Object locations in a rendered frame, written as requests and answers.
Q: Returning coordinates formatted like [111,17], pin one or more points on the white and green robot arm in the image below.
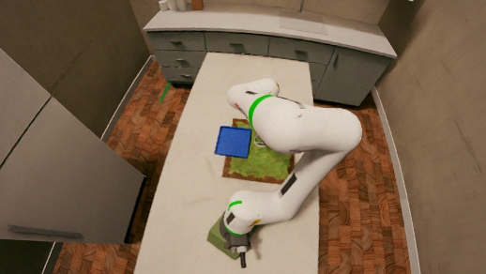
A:
[325,137]

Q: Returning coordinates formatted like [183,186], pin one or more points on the blue tray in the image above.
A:
[233,142]

